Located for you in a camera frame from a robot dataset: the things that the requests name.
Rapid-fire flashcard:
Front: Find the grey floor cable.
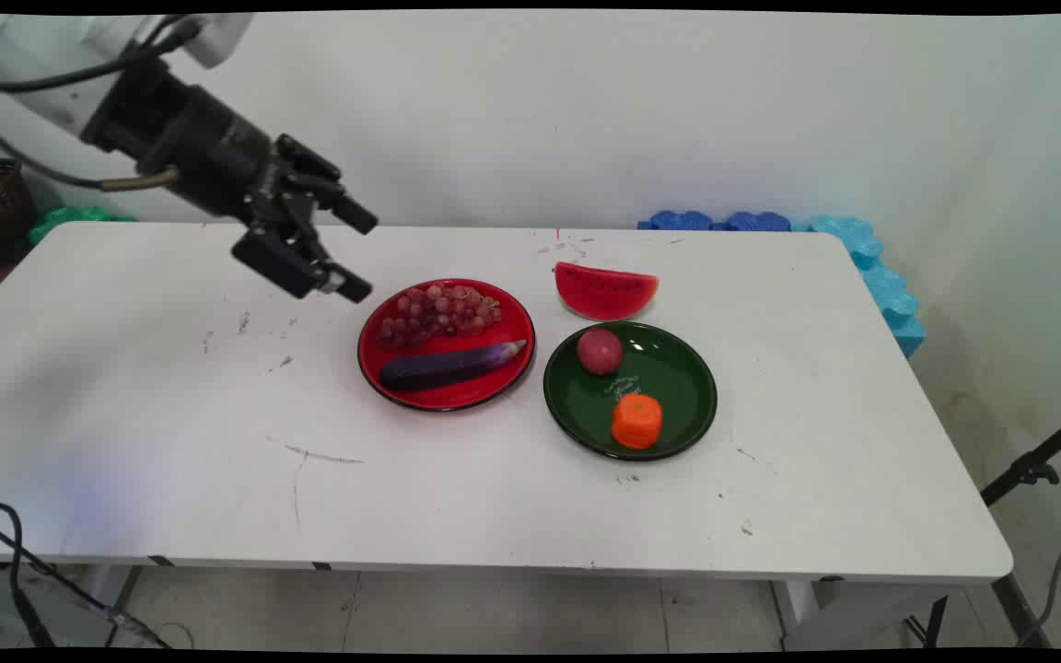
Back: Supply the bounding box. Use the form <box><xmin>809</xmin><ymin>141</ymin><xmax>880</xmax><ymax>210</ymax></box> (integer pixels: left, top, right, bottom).
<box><xmin>1014</xmin><ymin>442</ymin><xmax>1061</xmax><ymax>647</ymax></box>

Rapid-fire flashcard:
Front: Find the toy purple grape bunch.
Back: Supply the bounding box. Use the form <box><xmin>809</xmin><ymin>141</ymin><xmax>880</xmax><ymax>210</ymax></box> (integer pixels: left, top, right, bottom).
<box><xmin>376</xmin><ymin>284</ymin><xmax>504</xmax><ymax>347</ymax></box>

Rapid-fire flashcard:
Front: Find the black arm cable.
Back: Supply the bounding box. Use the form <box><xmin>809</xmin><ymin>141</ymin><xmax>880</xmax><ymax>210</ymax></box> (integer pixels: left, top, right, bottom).
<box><xmin>0</xmin><ymin>15</ymin><xmax>205</xmax><ymax>94</ymax></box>

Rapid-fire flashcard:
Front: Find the white table leg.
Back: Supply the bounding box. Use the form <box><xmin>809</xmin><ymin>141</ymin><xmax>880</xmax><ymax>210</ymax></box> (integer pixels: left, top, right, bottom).
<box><xmin>0</xmin><ymin>560</ymin><xmax>141</xmax><ymax>647</ymax></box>

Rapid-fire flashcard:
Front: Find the black tripod stand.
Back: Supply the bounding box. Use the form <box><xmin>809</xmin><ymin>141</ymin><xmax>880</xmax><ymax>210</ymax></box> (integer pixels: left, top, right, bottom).
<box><xmin>980</xmin><ymin>403</ymin><xmax>1061</xmax><ymax>649</ymax></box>

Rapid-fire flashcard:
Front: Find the toy red apple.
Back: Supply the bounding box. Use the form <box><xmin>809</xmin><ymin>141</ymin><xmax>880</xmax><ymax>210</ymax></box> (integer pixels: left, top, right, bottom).
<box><xmin>577</xmin><ymin>329</ymin><xmax>624</xmax><ymax>377</ymax></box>

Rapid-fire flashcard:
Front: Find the dark green plate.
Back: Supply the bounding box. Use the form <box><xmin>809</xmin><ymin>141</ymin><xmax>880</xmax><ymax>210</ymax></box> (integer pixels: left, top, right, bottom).
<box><xmin>543</xmin><ymin>320</ymin><xmax>718</xmax><ymax>461</ymax></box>

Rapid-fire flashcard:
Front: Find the toy watermelon slice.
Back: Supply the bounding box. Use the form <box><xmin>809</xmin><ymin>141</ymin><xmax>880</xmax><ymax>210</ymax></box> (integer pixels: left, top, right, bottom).
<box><xmin>554</xmin><ymin>262</ymin><xmax>660</xmax><ymax>322</ymax></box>

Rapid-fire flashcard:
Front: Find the red plate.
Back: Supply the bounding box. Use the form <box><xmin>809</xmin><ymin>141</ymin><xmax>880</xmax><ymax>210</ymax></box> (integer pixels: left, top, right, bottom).
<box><xmin>356</xmin><ymin>278</ymin><xmax>537</xmax><ymax>412</ymax></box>

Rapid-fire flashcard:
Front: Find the grey cable with brass connector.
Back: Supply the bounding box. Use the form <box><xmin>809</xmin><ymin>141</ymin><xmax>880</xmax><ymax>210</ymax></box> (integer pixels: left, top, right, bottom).
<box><xmin>0</xmin><ymin>105</ymin><xmax>183</xmax><ymax>194</ymax></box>

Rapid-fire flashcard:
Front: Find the light blue foam mat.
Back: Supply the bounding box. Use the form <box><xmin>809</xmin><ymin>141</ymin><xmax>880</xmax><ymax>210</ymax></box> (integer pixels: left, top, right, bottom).
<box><xmin>805</xmin><ymin>215</ymin><xmax>927</xmax><ymax>359</ymax></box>

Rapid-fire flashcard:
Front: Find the dark blue foam mat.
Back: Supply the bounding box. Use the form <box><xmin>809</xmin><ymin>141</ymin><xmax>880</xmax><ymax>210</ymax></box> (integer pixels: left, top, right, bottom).
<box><xmin>722</xmin><ymin>211</ymin><xmax>792</xmax><ymax>233</ymax></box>
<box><xmin>637</xmin><ymin>210</ymin><xmax>716</xmax><ymax>231</ymax></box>

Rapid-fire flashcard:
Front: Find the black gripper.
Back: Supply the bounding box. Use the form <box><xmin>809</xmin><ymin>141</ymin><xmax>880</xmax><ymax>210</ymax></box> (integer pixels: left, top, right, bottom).
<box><xmin>81</xmin><ymin>59</ymin><xmax>380</xmax><ymax>304</ymax></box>

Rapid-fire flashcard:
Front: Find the black floor cable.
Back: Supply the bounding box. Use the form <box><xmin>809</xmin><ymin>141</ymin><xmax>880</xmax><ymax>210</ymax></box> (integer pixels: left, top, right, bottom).
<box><xmin>0</xmin><ymin>497</ymin><xmax>174</xmax><ymax>650</ymax></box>

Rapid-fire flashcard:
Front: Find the toy purple eggplant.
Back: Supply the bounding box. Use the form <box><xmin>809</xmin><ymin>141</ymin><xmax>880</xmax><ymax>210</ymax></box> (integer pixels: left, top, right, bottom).
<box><xmin>379</xmin><ymin>339</ymin><xmax>529</xmax><ymax>391</ymax></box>

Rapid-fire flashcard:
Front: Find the green foam mat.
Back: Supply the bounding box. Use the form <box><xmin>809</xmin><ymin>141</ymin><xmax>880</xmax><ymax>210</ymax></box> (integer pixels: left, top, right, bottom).
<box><xmin>29</xmin><ymin>205</ymin><xmax>137</xmax><ymax>246</ymax></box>

